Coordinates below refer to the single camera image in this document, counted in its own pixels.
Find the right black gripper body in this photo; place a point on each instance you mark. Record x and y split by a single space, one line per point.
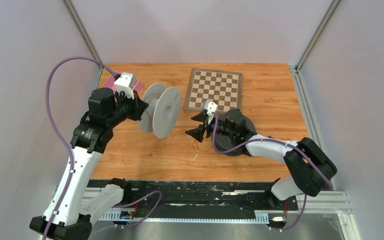
220 127

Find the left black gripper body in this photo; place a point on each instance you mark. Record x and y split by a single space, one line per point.
128 108

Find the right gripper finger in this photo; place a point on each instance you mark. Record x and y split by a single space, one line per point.
198 133
201 117

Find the black cable spool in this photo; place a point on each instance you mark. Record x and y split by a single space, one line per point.
233 128

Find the white cable spool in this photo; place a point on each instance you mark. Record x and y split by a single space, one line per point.
161 115

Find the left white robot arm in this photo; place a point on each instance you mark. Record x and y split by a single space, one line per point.
66 218

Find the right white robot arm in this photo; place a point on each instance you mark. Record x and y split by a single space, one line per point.
311 170

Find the pink plastic box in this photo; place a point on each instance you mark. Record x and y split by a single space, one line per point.
109 83

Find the wooden chessboard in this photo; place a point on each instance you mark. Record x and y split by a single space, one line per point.
224 88

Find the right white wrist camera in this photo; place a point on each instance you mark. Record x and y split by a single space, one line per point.
211 108

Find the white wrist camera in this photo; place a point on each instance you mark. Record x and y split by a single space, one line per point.
211 108
126 83

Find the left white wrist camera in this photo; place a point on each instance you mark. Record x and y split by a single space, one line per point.
126 83

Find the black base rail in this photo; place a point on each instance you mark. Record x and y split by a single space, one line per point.
212 200

